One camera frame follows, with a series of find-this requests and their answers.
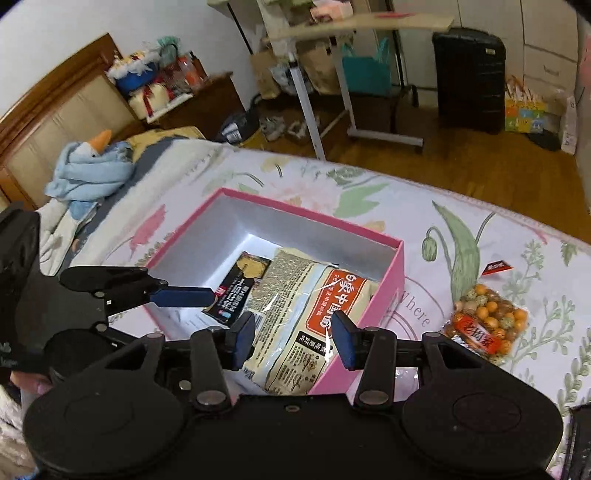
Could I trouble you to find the beige noodle packet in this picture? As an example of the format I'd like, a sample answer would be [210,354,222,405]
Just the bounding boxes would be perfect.
[242,248,378,395]

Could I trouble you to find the clear bag coated peanuts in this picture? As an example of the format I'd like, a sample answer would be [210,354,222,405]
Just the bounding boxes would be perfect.
[441,281,529,366]

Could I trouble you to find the left hand pink nails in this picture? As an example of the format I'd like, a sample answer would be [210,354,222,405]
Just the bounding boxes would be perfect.
[10,371,53,395]

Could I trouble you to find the black and gold packet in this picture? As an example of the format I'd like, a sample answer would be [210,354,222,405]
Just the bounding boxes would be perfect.
[204,251,271,327]

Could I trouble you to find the blue goose plush toy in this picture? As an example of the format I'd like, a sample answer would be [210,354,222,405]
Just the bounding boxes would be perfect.
[44,141,135,220]

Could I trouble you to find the floral bed sheet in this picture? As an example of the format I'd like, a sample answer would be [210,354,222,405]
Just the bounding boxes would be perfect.
[0,138,591,480]

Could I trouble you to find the wooden headboard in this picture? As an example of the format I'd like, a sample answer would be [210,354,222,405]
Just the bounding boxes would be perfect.
[1,34,144,210]

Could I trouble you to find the dark wooden nightstand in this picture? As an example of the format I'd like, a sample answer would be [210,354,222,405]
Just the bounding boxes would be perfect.
[148,72,245,140]

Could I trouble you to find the blue flower basket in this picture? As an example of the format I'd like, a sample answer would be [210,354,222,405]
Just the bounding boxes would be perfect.
[106,50,160,95]

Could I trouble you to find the brown paper bag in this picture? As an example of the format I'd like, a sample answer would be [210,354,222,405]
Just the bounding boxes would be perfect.
[249,50,281,100]

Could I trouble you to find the teal shopping bag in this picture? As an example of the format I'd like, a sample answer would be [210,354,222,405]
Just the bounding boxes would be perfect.
[342,39,392,96]

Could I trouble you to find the colourful gift bag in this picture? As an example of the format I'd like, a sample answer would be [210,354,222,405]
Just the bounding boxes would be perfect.
[504,76,547,134]

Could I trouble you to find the black suitcase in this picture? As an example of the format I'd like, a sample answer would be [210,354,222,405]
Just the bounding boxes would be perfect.
[432,27,506,134]

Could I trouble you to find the wooden top rolling table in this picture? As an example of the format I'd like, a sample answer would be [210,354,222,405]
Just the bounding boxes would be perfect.
[262,11,456,162]

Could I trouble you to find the pink tissue box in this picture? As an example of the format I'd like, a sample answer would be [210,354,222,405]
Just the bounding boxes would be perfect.
[310,0,353,22]

